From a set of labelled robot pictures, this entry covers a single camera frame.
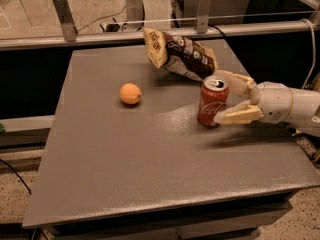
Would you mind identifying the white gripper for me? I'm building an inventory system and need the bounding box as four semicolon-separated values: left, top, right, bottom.
214;70;292;124

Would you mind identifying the red coke can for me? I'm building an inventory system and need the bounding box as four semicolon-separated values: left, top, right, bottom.
197;76;229;127

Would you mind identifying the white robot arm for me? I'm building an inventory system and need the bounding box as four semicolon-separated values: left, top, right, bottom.
214;70;320;137

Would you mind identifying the brown chip bag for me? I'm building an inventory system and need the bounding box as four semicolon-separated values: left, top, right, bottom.
143;28;218;82

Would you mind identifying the orange fruit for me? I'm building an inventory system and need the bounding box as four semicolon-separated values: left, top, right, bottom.
119;83;142;105

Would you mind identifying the grey table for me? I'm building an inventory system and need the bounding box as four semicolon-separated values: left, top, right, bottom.
23;46;320;240

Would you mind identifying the horizontal metal rail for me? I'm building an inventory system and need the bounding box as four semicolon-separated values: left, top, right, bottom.
0;20;310;51

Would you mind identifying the right metal rail bracket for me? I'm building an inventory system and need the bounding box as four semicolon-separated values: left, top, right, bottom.
196;0;211;34

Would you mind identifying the metal rail bracket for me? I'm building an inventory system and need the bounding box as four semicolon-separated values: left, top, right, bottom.
196;0;211;34
52;0;78;42

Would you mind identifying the left metal rail bracket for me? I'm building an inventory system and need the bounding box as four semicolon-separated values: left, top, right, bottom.
52;0;78;42

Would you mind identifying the black floor cable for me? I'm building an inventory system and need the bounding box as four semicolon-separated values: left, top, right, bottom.
0;158;33;196

